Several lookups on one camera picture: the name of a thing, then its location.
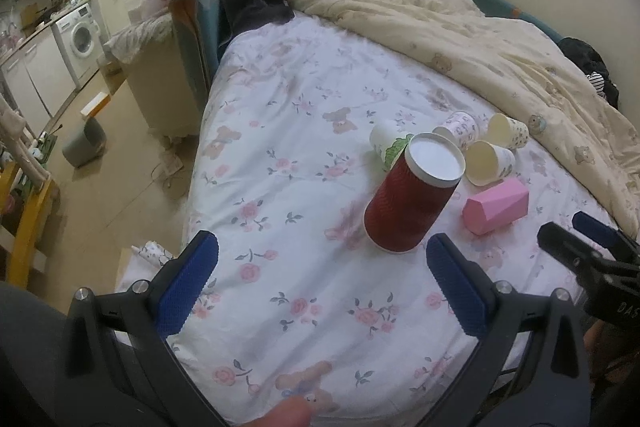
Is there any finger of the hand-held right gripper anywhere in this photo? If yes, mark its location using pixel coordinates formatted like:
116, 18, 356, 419
537, 222, 608, 289
571, 211, 640, 259

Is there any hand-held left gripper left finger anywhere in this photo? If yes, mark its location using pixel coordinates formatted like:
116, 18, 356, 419
64, 230, 227, 427

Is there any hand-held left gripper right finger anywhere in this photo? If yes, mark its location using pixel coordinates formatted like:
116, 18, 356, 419
414, 234, 592, 427

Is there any red ribbed paper cup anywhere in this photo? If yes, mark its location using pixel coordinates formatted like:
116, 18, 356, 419
363, 132, 467, 254

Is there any patterned paper cup stack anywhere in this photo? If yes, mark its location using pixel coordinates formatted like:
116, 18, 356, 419
130, 240, 174, 269

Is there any pink faceted cup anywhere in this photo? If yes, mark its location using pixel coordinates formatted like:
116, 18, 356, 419
462, 179, 530, 236

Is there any plain white paper cup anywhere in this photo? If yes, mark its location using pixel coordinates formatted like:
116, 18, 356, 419
465, 141, 516, 186

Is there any cream patterned paper cup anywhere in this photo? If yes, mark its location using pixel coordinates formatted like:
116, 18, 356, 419
487, 113, 530, 150

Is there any white cup with green print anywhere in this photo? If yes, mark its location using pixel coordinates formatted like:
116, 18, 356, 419
369, 121, 415, 172

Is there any pink patterned paper cup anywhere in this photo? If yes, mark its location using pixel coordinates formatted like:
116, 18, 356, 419
432, 111, 480, 152

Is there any person's left hand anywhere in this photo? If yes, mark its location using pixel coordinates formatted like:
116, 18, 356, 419
251, 395, 312, 427

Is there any black striped clothing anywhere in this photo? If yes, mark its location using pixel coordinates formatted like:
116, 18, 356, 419
557, 37, 621, 108

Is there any floral bed sheet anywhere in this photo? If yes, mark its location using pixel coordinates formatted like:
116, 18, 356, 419
117, 13, 632, 426

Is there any yellow wooden stool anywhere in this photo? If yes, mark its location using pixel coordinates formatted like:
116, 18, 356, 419
0, 159, 57, 279

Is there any person's grey clothing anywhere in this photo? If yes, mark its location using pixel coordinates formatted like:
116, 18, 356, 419
0, 282, 76, 427

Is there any grey waste bin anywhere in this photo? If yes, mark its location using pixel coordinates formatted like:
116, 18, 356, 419
62, 119, 107, 168

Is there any orange and white box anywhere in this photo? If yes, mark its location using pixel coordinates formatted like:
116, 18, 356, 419
80, 91, 112, 118

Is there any cream covered sofa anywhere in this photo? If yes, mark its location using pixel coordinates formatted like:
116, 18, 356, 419
106, 13, 207, 142

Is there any cream bear print quilt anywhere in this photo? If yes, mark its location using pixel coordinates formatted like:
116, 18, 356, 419
286, 0, 640, 230

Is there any teal bed headboard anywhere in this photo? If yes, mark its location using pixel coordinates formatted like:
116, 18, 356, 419
470, 0, 567, 44

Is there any teal armchair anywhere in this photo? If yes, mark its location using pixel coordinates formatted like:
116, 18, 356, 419
167, 0, 237, 94

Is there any white kitchen cabinet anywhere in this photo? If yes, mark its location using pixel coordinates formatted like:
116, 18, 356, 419
0, 26, 82, 130

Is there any white washing machine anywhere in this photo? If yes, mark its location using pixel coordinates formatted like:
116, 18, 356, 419
53, 2, 109, 81

